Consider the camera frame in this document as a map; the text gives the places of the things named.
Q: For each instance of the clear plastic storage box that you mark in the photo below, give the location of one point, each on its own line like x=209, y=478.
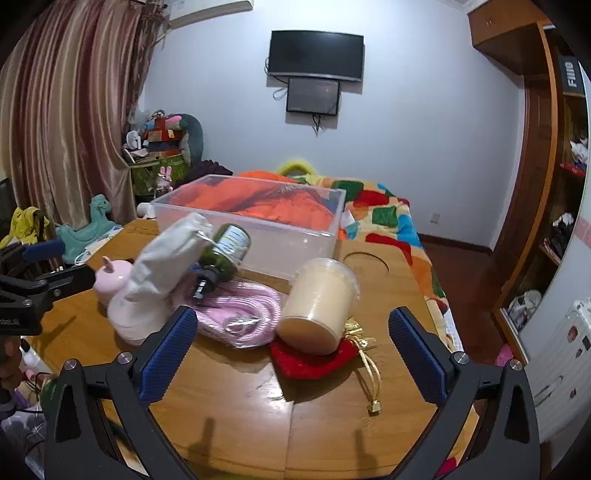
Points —
x=286, y=249

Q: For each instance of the pink bunny toy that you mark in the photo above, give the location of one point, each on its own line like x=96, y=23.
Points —
x=164, y=177

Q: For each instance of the black wall television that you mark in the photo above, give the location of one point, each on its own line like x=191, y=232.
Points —
x=316, y=53

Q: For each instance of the small black wall monitor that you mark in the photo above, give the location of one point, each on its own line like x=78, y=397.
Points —
x=313, y=94

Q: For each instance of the red flat item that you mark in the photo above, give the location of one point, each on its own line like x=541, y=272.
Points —
x=572, y=168

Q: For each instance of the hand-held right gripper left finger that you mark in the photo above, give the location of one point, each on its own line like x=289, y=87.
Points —
x=170, y=353

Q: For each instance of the pink round container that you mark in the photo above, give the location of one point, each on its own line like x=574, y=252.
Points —
x=113, y=281

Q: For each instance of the person's left hand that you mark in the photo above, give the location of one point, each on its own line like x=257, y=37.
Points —
x=8, y=369

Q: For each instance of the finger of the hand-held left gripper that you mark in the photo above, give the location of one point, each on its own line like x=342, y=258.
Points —
x=44, y=250
x=69, y=282

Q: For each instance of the wooden wardrobe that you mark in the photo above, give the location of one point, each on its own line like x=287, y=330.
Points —
x=531, y=161

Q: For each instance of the grey plush cushion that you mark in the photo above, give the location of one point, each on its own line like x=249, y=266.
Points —
x=191, y=136

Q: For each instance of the white face mask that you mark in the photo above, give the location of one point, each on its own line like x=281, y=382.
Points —
x=94, y=249

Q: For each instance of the white plastic bag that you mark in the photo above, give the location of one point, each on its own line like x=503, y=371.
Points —
x=524, y=307

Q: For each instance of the dark clothes bundle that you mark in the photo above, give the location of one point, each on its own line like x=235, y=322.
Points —
x=561, y=233

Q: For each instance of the small white fan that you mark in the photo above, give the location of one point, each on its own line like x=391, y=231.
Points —
x=134, y=140

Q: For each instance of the patchwork plush toy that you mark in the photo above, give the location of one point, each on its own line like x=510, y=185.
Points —
x=161, y=131

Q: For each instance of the cream plastic tub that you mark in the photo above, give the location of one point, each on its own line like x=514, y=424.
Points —
x=318, y=300

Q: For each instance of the white suitcase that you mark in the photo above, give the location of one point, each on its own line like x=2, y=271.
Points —
x=563, y=369

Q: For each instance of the white cup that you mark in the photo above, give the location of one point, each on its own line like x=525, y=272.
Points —
x=147, y=210

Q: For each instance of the white cloth pouch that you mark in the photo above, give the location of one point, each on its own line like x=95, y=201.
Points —
x=157, y=267

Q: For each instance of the wooden desktop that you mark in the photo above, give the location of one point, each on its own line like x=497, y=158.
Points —
x=258, y=415

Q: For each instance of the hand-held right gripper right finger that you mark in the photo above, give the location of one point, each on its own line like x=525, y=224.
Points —
x=415, y=355

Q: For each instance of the white clothes bundle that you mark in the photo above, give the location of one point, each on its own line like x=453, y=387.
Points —
x=581, y=152

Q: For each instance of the orange puffer jacket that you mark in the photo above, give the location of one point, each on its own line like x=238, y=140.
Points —
x=263, y=177

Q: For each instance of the green glass bottle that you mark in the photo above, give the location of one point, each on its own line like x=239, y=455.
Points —
x=221, y=263

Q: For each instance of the dark purple cloth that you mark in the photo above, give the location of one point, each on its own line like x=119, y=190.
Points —
x=210, y=170

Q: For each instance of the colourful patchwork blanket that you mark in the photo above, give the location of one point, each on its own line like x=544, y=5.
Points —
x=383, y=217

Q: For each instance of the teal rocking horse toy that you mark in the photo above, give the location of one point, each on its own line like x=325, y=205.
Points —
x=78, y=240

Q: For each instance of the green cardboard box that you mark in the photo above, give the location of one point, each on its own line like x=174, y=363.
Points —
x=145, y=180

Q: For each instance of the yellow cloth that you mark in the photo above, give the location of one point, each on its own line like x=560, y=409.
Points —
x=23, y=226

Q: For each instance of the striped brown curtain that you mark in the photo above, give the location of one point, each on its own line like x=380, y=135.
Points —
x=69, y=115

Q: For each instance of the white air conditioner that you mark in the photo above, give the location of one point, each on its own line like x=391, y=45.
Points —
x=207, y=14

